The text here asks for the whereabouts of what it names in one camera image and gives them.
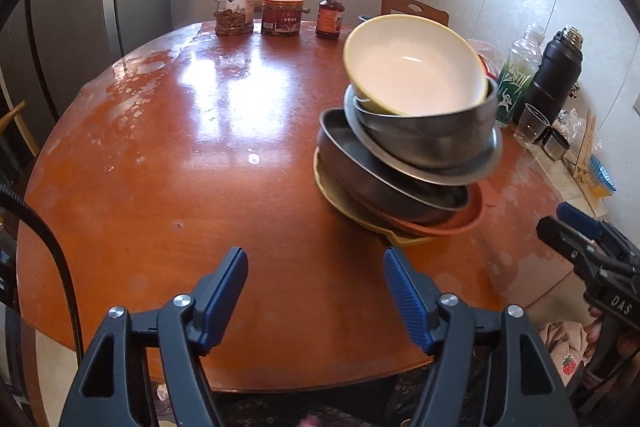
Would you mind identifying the black thermos flask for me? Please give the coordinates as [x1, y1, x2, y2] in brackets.
[521, 26, 585, 124]

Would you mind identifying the wooden sticks bundle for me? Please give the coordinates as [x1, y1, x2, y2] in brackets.
[572, 108, 598, 182]

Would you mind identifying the brown sauce bottle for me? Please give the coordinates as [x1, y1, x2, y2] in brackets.
[315, 0, 346, 40]

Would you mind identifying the cream shell-shaped plate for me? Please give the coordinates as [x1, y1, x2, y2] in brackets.
[313, 147, 436, 248]

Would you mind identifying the yellow bowl with handle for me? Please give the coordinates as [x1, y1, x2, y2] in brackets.
[343, 14, 490, 116]

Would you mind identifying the wide shallow steel bowl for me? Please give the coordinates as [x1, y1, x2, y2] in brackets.
[316, 108, 473, 212]

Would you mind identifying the black cable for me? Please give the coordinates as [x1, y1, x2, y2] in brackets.
[0, 182, 86, 358]

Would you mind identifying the steel refrigerator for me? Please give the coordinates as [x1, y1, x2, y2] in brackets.
[0, 0, 173, 128]

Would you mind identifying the steel thermos cap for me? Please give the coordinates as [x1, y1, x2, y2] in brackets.
[541, 127, 573, 161]

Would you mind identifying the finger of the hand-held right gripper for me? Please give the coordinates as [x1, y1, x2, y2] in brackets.
[556, 202, 628, 254]
[536, 216, 598, 267]

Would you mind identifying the yellow wooden chair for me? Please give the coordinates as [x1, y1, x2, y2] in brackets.
[0, 99, 41, 158]

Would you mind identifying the red plastic plate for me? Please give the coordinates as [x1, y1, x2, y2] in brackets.
[320, 177, 485, 238]

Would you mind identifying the deep steel bowl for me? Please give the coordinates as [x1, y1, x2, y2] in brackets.
[351, 77, 500, 170]

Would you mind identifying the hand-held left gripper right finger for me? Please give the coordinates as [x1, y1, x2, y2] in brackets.
[382, 247, 581, 427]

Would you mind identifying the printed plastic bag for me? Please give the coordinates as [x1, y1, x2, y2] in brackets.
[555, 84, 588, 140]

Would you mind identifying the red lidded jar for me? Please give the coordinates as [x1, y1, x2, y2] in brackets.
[261, 0, 305, 36]

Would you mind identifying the dark floral clothing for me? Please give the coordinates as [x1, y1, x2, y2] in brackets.
[215, 372, 436, 427]

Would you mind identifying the person's right hand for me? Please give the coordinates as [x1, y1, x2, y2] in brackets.
[585, 307, 640, 375]

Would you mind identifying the brown wooden chair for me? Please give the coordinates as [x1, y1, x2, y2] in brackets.
[381, 0, 450, 28]

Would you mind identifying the clear plastic cup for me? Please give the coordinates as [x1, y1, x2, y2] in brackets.
[513, 103, 551, 144]

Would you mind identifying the green plastic bottle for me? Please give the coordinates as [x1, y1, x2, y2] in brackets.
[495, 23, 546, 128]

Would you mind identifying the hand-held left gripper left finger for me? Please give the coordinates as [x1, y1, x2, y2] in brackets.
[62, 247, 249, 427]

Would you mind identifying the pink printed clothing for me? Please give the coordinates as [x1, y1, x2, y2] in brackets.
[537, 319, 591, 390]

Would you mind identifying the red tissue pack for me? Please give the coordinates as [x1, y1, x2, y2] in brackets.
[467, 39, 502, 80]

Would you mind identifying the steel plate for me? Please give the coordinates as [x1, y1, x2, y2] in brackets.
[343, 84, 503, 186]

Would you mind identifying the clear jar with black lid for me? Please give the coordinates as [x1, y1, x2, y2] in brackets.
[215, 0, 256, 36]

